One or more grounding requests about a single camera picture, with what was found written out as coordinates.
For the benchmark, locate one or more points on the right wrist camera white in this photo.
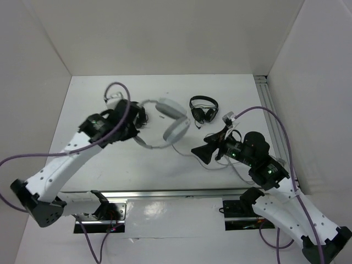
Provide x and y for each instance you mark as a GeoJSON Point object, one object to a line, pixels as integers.
{"type": "Point", "coordinates": [230, 123]}

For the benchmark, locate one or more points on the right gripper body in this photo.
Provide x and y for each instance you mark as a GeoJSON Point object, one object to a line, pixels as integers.
{"type": "Point", "coordinates": [233, 149]}

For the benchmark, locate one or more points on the aluminium rail front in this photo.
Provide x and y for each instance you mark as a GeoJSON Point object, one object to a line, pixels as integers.
{"type": "Point", "coordinates": [170, 194]}

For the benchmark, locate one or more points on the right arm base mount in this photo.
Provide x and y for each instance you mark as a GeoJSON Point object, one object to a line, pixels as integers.
{"type": "Point", "coordinates": [236, 218]}

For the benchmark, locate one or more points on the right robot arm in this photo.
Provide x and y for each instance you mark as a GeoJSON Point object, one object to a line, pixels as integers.
{"type": "Point", "coordinates": [276, 196]}

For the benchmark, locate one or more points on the black headphones left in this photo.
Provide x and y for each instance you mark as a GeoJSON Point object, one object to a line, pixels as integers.
{"type": "Point", "coordinates": [141, 118]}

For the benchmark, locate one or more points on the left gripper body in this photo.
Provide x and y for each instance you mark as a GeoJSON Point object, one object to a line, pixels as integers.
{"type": "Point", "coordinates": [130, 131]}

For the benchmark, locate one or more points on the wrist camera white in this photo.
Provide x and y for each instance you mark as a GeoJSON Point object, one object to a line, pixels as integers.
{"type": "Point", "coordinates": [112, 100]}
{"type": "Point", "coordinates": [230, 123]}

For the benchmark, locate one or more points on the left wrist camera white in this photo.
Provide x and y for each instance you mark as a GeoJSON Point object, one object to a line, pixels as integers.
{"type": "Point", "coordinates": [112, 100]}

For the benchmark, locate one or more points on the aluminium rail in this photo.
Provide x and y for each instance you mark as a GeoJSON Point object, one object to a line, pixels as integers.
{"type": "Point", "coordinates": [277, 131]}
{"type": "Point", "coordinates": [170, 194]}

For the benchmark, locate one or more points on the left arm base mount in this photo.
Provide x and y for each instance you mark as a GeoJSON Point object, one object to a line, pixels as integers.
{"type": "Point", "coordinates": [113, 220]}

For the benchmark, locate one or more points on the black headphones right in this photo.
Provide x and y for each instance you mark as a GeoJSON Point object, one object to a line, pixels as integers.
{"type": "Point", "coordinates": [203, 113]}

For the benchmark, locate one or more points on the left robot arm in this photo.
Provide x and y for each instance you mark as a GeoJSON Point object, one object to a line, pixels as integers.
{"type": "Point", "coordinates": [41, 194]}

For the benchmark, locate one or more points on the aluminium rail right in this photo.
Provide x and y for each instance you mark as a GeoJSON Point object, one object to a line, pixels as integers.
{"type": "Point", "coordinates": [277, 131]}

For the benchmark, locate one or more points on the black headphones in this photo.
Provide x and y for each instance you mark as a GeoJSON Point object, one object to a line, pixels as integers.
{"type": "Point", "coordinates": [141, 118]}
{"type": "Point", "coordinates": [203, 113]}

